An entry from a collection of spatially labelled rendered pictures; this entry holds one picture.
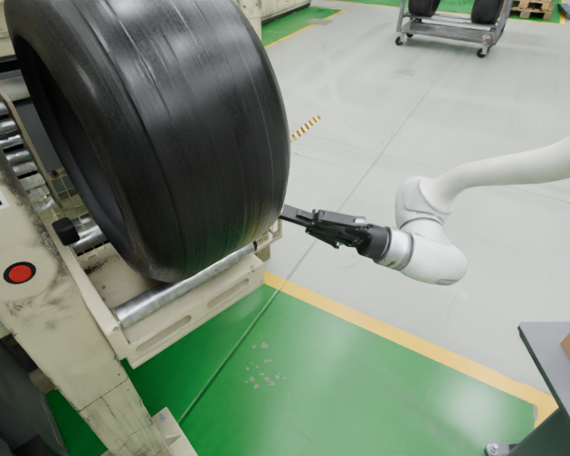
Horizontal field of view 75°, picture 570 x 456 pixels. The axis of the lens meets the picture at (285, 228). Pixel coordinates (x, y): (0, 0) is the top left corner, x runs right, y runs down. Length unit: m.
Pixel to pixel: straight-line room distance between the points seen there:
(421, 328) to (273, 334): 0.70
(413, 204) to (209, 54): 0.58
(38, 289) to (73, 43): 0.43
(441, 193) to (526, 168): 0.21
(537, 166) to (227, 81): 0.52
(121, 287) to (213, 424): 0.81
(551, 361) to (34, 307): 1.17
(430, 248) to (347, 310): 1.12
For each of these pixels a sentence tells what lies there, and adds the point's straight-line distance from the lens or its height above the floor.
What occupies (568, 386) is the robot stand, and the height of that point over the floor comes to 0.65.
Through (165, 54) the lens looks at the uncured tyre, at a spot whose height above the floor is 1.38.
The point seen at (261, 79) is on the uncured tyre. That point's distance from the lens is 0.60.
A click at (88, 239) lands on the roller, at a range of 1.02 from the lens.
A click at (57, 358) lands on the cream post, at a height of 0.82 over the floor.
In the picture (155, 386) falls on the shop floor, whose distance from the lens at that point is 1.78.
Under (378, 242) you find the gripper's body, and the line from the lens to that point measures 0.81.
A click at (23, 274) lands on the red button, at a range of 0.76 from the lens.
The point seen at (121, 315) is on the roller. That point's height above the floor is 0.92.
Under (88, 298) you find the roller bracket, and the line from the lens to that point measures 0.83.
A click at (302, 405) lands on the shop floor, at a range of 1.66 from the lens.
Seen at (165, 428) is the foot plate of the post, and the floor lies 0.01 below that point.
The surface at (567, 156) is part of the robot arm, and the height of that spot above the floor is 1.23.
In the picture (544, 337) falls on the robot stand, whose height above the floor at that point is 0.65.
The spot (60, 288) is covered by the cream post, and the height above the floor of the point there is 0.99.
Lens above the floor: 1.52
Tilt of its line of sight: 41 degrees down
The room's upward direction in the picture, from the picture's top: straight up
